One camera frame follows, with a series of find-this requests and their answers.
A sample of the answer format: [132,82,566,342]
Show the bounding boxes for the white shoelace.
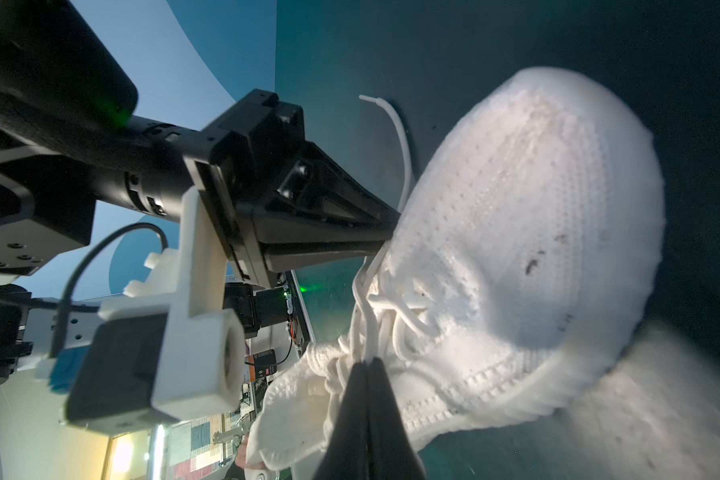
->
[323,94,442,385]

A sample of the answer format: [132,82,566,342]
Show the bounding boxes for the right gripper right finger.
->
[367,358,426,480]

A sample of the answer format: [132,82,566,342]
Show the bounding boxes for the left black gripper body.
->
[182,89,310,288]

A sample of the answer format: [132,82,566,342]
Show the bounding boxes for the white knit sneaker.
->
[246,67,665,470]

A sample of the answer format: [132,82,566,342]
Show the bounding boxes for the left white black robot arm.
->
[0,1,399,372]

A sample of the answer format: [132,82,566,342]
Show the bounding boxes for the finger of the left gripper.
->
[257,141,399,240]
[263,240,386,273]

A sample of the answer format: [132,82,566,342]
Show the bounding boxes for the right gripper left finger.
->
[314,363,369,480]

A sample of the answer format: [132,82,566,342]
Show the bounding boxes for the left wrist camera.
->
[64,188,245,436]

